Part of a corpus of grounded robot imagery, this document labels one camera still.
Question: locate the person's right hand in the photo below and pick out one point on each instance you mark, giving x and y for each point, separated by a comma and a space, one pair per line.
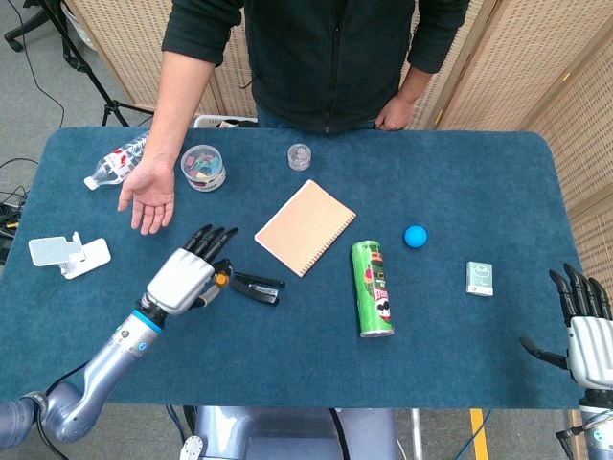
151, 196

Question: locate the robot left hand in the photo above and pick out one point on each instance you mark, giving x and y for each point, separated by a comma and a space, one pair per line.
179, 282

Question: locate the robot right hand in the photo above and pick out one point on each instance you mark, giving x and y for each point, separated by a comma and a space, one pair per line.
591, 345

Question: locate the person's left hand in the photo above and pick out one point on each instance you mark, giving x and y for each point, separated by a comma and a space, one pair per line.
395, 115

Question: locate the small orange yellow disc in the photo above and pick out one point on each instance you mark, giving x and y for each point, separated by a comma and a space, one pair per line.
220, 280

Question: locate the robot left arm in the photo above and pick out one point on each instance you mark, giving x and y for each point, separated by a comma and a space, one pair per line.
120, 345

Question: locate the person's left forearm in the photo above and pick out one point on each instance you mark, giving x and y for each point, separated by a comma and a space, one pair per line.
413, 86

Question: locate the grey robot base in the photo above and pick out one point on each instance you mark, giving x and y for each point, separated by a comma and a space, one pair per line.
287, 431

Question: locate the person's right forearm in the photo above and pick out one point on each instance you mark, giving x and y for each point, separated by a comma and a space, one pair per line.
174, 105

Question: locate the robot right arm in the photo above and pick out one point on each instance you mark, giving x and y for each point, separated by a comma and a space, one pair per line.
598, 431

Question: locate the black stapler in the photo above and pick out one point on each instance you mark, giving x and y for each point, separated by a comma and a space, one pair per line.
261, 291

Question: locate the person in black jacket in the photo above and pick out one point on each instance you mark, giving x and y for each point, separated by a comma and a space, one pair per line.
527, 62
325, 57

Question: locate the clear plastic water bottle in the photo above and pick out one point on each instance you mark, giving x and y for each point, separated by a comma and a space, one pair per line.
112, 165

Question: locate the clear jar of colourful clips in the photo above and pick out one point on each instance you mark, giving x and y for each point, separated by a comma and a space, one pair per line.
203, 167

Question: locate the white phone stand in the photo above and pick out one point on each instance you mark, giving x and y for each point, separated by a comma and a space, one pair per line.
72, 256

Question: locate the small clear plastic jar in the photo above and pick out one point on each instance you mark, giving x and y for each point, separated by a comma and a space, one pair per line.
299, 157

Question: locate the blue ball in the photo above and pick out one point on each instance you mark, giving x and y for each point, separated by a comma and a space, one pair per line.
415, 236

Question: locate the green tissue pack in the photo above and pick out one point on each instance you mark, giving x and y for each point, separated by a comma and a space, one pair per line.
479, 279

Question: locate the spiral-bound notebook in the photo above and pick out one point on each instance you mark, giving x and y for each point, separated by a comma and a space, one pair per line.
306, 225

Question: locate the black tripod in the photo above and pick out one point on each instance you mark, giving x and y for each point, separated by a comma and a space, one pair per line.
84, 67

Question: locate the black power strip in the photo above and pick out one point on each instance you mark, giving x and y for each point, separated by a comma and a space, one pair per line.
7, 220

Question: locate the blue tablecloth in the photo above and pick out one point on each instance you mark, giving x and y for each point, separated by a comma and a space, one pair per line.
306, 364

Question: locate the green chips can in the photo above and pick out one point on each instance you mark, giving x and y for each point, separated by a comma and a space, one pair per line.
373, 292

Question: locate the white table leg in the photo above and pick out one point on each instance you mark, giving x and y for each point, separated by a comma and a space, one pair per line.
417, 431

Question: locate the black office chair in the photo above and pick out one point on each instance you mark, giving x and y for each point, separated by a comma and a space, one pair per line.
19, 32

